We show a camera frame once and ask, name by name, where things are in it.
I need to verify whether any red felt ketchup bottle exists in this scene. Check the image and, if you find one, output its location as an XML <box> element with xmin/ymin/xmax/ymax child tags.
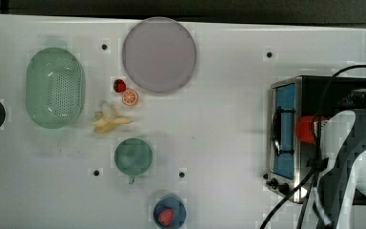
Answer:
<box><xmin>295</xmin><ymin>115</ymin><xmax>318</xmax><ymax>144</ymax></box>

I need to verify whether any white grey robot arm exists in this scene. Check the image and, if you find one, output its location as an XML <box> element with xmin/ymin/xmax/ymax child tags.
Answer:
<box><xmin>312</xmin><ymin>89</ymin><xmax>366</xmax><ymax>229</ymax></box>

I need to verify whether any silver blue toaster oven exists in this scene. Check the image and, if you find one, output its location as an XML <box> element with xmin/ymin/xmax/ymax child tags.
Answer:
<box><xmin>264</xmin><ymin>75</ymin><xmax>366</xmax><ymax>197</ymax></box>

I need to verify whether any toy orange slice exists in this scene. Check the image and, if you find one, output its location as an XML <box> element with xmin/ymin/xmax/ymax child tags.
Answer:
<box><xmin>122</xmin><ymin>89</ymin><xmax>139</xmax><ymax>106</ymax></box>

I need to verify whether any round grey plate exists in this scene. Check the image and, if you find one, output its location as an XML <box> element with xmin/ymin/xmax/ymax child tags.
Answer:
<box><xmin>122</xmin><ymin>17</ymin><xmax>197</xmax><ymax>93</ymax></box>

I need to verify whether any green cup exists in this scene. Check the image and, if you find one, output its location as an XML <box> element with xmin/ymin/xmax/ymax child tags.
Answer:
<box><xmin>114</xmin><ymin>137</ymin><xmax>153</xmax><ymax>184</ymax></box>

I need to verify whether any red toy strawberry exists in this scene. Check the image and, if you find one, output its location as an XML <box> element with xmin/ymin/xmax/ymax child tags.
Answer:
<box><xmin>113</xmin><ymin>79</ymin><xmax>127</xmax><ymax>93</ymax></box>

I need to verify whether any peeled toy banana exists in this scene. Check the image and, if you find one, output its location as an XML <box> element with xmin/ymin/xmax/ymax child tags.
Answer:
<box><xmin>92</xmin><ymin>102</ymin><xmax>132</xmax><ymax>135</ymax></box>

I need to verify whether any blue bowl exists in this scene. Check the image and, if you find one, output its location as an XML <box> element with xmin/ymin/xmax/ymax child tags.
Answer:
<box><xmin>152</xmin><ymin>195</ymin><xmax>187</xmax><ymax>229</ymax></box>

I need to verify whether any pink strawberry in bowl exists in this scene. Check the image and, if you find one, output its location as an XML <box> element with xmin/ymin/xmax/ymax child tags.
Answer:
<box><xmin>157</xmin><ymin>208</ymin><xmax>174</xmax><ymax>227</ymax></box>

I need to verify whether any green plastic colander basket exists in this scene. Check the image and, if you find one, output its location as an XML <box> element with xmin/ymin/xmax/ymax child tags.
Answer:
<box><xmin>25</xmin><ymin>48</ymin><xmax>85</xmax><ymax>129</ymax></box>

